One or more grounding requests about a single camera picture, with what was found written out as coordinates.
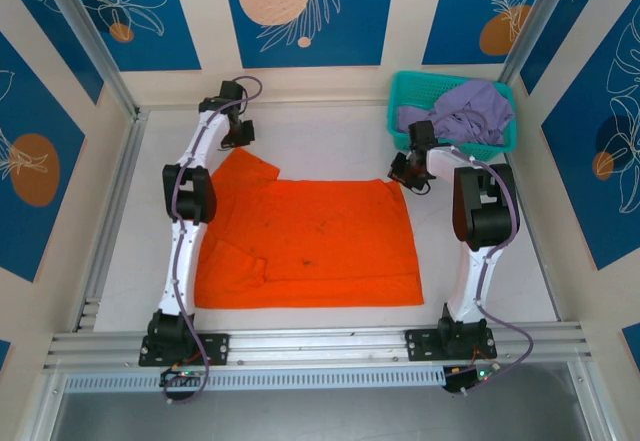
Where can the blue panel fern orange circle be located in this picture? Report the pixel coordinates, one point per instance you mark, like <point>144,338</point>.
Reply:
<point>480,11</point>

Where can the orange t-shirt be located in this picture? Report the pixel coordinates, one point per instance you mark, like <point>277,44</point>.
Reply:
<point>325,241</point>

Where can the grey metal sheet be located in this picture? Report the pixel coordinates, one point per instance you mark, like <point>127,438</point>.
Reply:
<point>300,416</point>

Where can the blue panel big orange circle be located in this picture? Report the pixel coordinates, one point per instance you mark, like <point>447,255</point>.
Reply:
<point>30,161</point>

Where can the blue panel large peach circle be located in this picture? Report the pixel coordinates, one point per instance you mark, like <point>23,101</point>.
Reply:
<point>310,16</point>

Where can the aluminium frame post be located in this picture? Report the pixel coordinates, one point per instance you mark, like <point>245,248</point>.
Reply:
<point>535,21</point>
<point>85,31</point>

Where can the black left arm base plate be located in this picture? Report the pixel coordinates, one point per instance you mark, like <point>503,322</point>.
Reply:
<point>217,348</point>

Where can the aluminium table side rail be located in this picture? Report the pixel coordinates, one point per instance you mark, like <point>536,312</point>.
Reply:
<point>542,271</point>
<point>110,231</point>

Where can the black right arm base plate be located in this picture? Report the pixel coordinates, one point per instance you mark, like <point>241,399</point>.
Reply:
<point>422,343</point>

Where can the aluminium mounting rail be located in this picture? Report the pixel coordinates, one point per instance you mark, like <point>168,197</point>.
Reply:
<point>320,343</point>

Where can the purple t-shirt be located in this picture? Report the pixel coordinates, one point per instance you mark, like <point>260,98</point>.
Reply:
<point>480,101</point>

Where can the blue panel small orange circle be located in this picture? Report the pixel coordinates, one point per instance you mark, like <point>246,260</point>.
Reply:
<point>140,16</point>

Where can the teal plastic basket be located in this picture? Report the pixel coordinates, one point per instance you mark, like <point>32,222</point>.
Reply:
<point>415,88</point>

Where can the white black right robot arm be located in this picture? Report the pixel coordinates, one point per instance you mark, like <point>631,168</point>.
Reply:
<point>475,281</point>

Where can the blue panel white leaf outline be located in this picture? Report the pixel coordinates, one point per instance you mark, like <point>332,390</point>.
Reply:
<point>600,161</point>

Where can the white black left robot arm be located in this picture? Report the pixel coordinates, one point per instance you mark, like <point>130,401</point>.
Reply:
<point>182,261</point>

